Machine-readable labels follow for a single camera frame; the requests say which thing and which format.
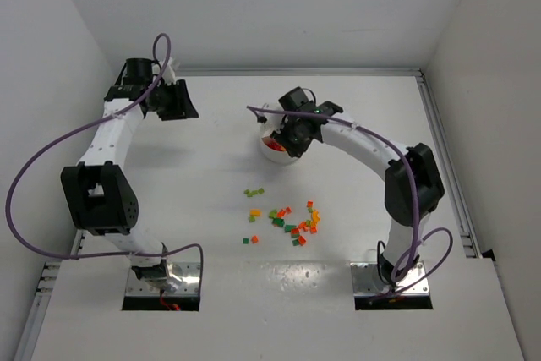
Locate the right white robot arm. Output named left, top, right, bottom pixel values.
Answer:
left=271, top=87, right=445, bottom=285

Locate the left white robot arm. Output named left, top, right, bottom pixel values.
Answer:
left=60, top=58, right=199, bottom=287

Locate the white divided round container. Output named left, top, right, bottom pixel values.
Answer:
left=259, top=118, right=298, bottom=166

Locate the orange lego bottom right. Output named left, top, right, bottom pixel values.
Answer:
left=297, top=236, right=307, bottom=246

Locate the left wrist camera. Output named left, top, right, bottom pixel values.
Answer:
left=153, top=57, right=178, bottom=85

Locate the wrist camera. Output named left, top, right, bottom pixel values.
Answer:
left=260, top=103, right=283, bottom=133
left=153, top=57, right=178, bottom=85

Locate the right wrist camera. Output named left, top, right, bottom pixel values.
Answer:
left=260, top=103, right=283, bottom=133

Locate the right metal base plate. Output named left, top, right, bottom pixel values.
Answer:
left=350, top=261, right=430, bottom=298

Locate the metal base plate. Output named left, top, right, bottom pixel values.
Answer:
left=350, top=261, right=430, bottom=298
left=125, top=262, right=200, bottom=298

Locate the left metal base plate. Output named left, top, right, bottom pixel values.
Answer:
left=125, top=262, right=200, bottom=298

